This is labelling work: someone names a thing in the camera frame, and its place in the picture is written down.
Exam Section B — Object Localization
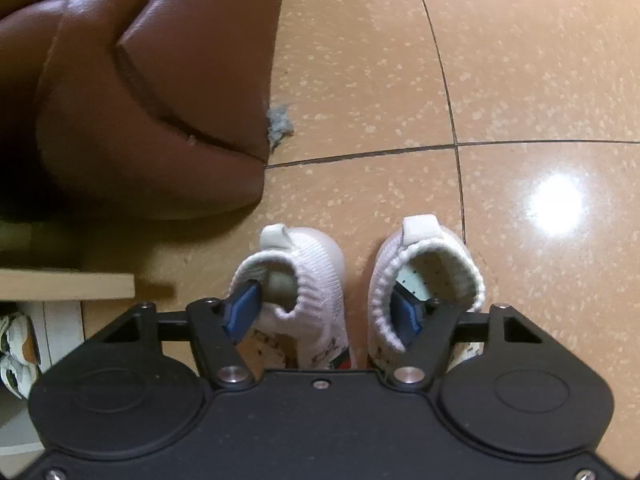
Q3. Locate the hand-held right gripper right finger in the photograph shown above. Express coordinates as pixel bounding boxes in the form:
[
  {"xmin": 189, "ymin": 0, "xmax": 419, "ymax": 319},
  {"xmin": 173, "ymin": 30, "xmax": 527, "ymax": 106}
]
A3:
[{"xmin": 388, "ymin": 290, "xmax": 544, "ymax": 390}]

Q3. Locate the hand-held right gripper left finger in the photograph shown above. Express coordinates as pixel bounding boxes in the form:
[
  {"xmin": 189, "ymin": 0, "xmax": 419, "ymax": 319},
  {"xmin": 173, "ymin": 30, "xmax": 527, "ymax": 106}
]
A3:
[{"xmin": 101, "ymin": 281, "xmax": 264, "ymax": 391}]

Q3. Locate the white patterned sock shoe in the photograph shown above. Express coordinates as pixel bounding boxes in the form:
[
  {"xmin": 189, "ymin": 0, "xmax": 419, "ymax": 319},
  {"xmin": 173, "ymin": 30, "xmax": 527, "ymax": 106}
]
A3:
[
  {"xmin": 227, "ymin": 224, "xmax": 359, "ymax": 372},
  {"xmin": 367, "ymin": 214, "xmax": 487, "ymax": 372}
]

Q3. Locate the white shoe cabinet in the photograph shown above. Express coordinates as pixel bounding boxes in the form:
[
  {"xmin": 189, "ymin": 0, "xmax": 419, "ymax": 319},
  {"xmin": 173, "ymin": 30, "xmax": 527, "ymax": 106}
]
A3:
[{"xmin": 0, "ymin": 300, "xmax": 87, "ymax": 461}]

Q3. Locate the light wood cabinet door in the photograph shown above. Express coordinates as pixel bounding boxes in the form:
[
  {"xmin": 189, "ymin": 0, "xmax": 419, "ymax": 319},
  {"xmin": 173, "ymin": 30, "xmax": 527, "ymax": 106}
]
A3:
[{"xmin": 0, "ymin": 220, "xmax": 136, "ymax": 301}]

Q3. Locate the grey lint clump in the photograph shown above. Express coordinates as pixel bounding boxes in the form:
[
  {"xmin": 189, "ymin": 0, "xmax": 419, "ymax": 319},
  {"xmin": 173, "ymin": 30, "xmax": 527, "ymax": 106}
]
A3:
[{"xmin": 267, "ymin": 103, "xmax": 296, "ymax": 154}]

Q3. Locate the brown leather sofa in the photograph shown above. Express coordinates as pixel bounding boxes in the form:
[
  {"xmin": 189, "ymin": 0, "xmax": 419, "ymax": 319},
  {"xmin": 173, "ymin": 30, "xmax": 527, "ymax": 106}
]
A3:
[{"xmin": 0, "ymin": 0, "xmax": 292, "ymax": 222}]

